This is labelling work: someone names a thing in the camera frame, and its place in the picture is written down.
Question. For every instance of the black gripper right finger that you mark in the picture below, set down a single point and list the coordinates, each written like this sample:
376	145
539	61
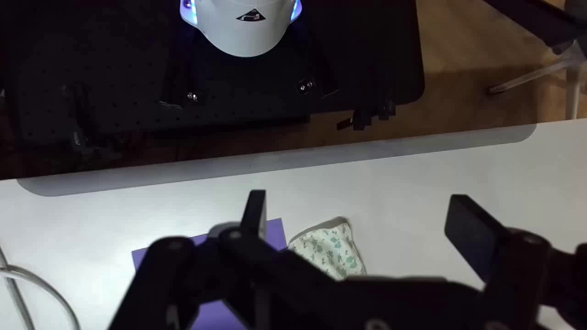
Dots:
513	268

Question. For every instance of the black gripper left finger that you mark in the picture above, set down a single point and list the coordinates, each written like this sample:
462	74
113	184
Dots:
183	286

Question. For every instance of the floral green white cloth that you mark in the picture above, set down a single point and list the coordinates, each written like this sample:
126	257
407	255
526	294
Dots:
330	248

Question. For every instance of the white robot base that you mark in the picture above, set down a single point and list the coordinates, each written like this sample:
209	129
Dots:
244	30

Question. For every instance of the purple flat mat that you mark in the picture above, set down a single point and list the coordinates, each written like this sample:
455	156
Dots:
275	233

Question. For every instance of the metal stand legs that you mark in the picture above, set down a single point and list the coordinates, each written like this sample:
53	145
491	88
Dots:
537	70

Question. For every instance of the black clamp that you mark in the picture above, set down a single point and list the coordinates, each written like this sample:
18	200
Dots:
367	116

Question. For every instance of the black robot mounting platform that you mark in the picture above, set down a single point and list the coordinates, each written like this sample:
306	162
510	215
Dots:
91	74

